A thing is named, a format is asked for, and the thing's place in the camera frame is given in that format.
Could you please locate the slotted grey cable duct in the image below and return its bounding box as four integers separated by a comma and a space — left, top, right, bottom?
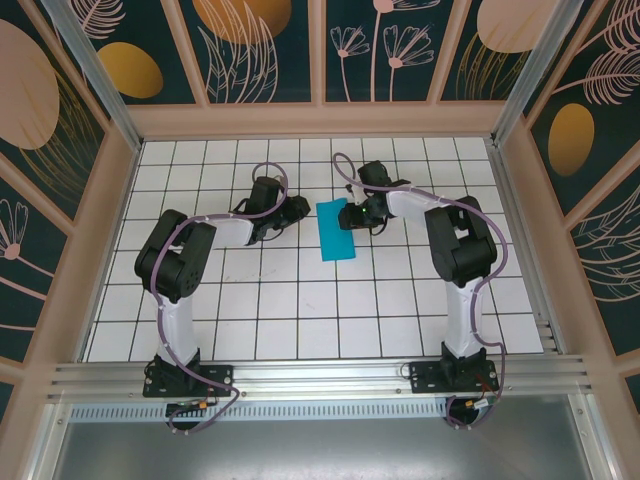
69, 403, 451, 422

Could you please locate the blue paper sheet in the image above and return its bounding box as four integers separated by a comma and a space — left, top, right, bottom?
316, 198, 358, 263

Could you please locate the aluminium mounting rail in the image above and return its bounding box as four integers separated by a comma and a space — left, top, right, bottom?
47, 353, 597, 402

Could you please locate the grey metal sheet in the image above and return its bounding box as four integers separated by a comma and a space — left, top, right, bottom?
49, 419, 604, 480

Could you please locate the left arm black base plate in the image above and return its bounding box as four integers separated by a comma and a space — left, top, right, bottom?
142, 363, 236, 399

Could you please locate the aluminium side rail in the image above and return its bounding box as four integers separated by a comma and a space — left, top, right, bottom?
487, 142, 567, 354

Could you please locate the aluminium frame post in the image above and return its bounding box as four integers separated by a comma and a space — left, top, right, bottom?
42, 0, 145, 152
491, 0, 585, 147

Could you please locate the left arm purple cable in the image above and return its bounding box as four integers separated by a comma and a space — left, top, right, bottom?
149, 162, 292, 437

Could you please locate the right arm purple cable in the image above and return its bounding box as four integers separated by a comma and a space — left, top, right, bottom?
332, 152, 512, 432

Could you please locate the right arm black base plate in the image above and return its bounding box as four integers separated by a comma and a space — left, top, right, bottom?
408, 359, 500, 396

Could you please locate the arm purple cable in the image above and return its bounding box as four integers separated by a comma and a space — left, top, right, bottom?
332, 152, 512, 432
149, 162, 292, 437

